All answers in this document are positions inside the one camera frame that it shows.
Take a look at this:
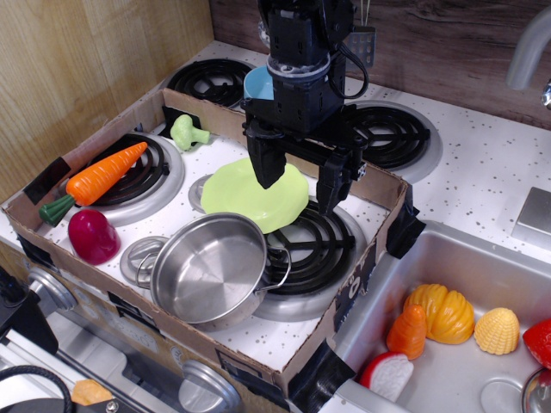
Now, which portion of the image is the black cable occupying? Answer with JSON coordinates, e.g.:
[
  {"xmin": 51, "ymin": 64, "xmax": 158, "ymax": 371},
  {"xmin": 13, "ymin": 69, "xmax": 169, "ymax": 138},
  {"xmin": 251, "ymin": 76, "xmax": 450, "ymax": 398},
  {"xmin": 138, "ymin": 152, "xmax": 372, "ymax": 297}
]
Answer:
[{"xmin": 0, "ymin": 365, "xmax": 73, "ymax": 413}]

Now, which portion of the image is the red toy tomato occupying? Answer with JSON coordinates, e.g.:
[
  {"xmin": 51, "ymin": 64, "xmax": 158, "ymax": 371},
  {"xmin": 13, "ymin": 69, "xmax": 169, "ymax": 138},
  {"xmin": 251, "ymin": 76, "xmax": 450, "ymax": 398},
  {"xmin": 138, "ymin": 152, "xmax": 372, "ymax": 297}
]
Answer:
[{"xmin": 523, "ymin": 319, "xmax": 551, "ymax": 369}]

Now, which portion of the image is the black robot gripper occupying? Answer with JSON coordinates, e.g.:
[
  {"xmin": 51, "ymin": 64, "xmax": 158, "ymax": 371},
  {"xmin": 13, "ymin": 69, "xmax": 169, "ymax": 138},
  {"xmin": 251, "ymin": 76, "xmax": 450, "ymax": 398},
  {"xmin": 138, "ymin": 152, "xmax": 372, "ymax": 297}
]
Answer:
[{"xmin": 241, "ymin": 57, "xmax": 367, "ymax": 215}]

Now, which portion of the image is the yellow toy corn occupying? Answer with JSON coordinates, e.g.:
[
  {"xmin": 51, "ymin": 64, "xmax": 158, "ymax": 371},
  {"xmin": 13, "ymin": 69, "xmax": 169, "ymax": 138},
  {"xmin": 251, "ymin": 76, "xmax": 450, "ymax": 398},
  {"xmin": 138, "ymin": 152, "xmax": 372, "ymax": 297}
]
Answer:
[{"xmin": 474, "ymin": 307, "xmax": 520, "ymax": 355}]

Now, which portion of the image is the front right black burner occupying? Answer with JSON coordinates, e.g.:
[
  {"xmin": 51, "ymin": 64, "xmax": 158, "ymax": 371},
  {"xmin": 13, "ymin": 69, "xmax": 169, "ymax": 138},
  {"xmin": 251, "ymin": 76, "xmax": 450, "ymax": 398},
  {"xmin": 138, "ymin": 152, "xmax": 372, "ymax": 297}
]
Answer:
[{"xmin": 265, "ymin": 200, "xmax": 358, "ymax": 296}]

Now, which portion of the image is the silver sink basin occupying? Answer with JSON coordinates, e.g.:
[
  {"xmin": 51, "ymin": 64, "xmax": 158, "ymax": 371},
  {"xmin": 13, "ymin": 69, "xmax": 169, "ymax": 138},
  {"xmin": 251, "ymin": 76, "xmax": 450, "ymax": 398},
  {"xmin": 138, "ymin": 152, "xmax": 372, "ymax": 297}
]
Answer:
[{"xmin": 332, "ymin": 222, "xmax": 550, "ymax": 412}]

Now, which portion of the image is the dark red toy vegetable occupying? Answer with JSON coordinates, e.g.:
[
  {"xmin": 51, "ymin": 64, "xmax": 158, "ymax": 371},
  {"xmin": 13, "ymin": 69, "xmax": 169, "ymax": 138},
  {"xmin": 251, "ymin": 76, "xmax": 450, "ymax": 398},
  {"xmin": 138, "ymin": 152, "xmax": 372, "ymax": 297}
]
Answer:
[{"xmin": 68, "ymin": 209, "xmax": 121, "ymax": 265}]

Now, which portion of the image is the back right black burner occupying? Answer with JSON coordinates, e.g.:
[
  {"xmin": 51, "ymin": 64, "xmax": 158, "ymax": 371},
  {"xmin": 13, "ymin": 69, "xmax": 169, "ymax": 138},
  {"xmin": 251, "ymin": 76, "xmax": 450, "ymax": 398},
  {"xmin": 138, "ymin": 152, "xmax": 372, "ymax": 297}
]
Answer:
[{"xmin": 344, "ymin": 106, "xmax": 431, "ymax": 170}]

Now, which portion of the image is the light green plastic plate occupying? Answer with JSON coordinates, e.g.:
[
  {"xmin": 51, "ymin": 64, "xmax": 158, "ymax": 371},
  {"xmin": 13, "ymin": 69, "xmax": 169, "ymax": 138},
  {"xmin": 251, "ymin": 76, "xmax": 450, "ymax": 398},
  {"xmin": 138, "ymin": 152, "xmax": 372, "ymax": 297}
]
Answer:
[{"xmin": 201, "ymin": 158, "xmax": 309, "ymax": 234}]

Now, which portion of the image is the silver stove knob left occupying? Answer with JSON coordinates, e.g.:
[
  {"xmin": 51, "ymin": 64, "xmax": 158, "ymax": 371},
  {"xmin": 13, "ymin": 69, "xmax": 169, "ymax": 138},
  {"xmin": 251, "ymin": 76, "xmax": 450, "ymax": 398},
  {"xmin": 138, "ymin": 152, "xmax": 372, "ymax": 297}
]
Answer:
[{"xmin": 28, "ymin": 268, "xmax": 77, "ymax": 317}]

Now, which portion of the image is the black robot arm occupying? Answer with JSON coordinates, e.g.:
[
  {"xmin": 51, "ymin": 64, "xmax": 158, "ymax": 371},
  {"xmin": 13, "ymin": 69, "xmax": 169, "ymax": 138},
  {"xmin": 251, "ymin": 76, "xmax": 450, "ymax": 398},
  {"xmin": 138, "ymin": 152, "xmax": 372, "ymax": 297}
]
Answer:
[{"xmin": 241, "ymin": 1, "xmax": 368, "ymax": 215}]

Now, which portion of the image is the red white toy radish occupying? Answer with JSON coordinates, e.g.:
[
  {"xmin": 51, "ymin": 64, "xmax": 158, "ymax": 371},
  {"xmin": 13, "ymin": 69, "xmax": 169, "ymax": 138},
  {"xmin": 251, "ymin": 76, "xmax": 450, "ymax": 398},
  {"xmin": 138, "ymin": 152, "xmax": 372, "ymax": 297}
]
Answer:
[{"xmin": 359, "ymin": 352, "xmax": 414, "ymax": 402}]

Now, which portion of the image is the stainless steel pot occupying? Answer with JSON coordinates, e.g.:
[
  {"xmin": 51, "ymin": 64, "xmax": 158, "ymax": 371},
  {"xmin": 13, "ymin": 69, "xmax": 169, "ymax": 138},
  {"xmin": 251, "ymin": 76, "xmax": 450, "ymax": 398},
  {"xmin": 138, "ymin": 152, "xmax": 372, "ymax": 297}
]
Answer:
[{"xmin": 134, "ymin": 213, "xmax": 285, "ymax": 331}]

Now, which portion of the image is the orange toy piece bottom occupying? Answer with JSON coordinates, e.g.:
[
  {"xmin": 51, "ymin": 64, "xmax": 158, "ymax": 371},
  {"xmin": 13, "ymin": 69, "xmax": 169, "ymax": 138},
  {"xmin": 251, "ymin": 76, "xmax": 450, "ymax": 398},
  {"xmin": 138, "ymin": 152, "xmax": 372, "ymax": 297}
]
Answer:
[{"xmin": 71, "ymin": 379, "xmax": 113, "ymax": 406}]

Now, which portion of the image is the orange toy pumpkin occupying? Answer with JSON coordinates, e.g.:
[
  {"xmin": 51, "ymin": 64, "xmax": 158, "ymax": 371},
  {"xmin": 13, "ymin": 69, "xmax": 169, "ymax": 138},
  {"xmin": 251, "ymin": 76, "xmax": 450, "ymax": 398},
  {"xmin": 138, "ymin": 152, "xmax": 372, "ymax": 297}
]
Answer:
[{"xmin": 403, "ymin": 284, "xmax": 475, "ymax": 345}]

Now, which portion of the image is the front left black burner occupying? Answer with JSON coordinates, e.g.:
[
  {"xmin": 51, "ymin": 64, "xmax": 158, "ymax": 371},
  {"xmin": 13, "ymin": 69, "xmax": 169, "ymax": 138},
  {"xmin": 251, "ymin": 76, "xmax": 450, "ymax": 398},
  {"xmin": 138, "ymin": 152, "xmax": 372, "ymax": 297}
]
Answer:
[{"xmin": 81, "ymin": 133, "xmax": 170, "ymax": 207}]

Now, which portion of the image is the silver sink faucet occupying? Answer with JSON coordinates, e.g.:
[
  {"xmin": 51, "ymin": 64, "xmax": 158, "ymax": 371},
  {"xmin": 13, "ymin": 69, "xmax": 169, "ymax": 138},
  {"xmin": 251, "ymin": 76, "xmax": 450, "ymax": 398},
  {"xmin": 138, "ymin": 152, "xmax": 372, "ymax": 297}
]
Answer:
[{"xmin": 505, "ymin": 7, "xmax": 550, "ymax": 90}]

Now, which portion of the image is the silver rectangular soap tray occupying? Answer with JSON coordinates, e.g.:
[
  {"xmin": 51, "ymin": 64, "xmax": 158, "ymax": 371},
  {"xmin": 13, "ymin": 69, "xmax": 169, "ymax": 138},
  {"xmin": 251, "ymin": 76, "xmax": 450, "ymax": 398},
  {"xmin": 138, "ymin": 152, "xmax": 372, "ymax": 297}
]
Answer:
[{"xmin": 511, "ymin": 187, "xmax": 551, "ymax": 250}]

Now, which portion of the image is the silver stove knob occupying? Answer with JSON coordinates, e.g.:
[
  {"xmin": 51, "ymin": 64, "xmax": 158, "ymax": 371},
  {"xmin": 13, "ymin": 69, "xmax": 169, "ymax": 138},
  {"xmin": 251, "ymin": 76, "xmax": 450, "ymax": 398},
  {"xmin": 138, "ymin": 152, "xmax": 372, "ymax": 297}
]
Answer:
[
  {"xmin": 178, "ymin": 360, "xmax": 241, "ymax": 413},
  {"xmin": 28, "ymin": 268, "xmax": 77, "ymax": 317}
]

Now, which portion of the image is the silver sink drain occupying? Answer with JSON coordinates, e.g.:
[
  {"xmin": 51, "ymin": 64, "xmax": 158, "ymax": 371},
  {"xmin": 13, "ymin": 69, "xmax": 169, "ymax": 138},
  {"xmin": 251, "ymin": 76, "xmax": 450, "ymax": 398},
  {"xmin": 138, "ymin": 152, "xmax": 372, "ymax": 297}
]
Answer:
[{"xmin": 480, "ymin": 379, "xmax": 521, "ymax": 413}]

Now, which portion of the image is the light blue plastic bowl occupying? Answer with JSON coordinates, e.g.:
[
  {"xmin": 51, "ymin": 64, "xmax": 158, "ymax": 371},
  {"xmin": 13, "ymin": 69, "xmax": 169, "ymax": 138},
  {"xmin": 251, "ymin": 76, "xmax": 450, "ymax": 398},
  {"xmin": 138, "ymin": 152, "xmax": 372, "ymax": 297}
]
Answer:
[{"xmin": 244, "ymin": 66, "xmax": 274, "ymax": 101}]

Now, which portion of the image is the black clamp device left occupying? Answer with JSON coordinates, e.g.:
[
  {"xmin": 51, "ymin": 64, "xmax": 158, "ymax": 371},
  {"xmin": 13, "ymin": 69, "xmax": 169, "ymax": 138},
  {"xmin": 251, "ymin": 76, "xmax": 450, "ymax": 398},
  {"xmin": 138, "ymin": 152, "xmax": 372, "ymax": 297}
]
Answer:
[{"xmin": 1, "ymin": 268, "xmax": 59, "ymax": 354}]

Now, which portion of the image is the brown cardboard fence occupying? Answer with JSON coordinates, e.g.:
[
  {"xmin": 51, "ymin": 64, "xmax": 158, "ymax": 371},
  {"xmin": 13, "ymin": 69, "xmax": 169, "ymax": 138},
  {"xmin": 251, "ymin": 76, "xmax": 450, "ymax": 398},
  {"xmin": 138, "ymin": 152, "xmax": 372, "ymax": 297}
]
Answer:
[{"xmin": 3, "ymin": 89, "xmax": 416, "ymax": 412}]

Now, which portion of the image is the silver stove knob right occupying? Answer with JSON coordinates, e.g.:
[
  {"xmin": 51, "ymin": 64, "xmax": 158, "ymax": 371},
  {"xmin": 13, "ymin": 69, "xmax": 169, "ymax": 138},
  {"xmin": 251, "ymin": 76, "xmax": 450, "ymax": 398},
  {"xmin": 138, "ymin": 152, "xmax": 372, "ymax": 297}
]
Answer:
[{"xmin": 178, "ymin": 360, "xmax": 241, "ymax": 413}]

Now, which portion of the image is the green toy broccoli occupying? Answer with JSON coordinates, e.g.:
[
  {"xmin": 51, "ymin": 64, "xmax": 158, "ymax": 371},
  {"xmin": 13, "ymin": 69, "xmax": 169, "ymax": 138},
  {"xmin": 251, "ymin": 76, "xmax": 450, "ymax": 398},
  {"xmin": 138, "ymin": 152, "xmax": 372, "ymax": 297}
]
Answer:
[{"xmin": 170, "ymin": 114, "xmax": 210, "ymax": 151}]

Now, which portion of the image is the hanging metal spatula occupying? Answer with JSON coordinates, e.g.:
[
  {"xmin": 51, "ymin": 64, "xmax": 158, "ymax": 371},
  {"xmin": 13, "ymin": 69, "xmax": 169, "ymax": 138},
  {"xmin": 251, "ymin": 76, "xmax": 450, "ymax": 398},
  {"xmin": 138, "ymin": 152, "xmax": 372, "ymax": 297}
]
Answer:
[{"xmin": 349, "ymin": 0, "xmax": 376, "ymax": 68}]

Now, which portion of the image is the small orange toy carrot piece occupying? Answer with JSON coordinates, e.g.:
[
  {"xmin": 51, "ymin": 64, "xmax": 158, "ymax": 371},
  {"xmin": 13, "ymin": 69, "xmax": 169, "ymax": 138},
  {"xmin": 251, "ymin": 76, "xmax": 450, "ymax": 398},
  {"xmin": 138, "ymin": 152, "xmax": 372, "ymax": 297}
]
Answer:
[{"xmin": 386, "ymin": 305, "xmax": 427, "ymax": 361}]

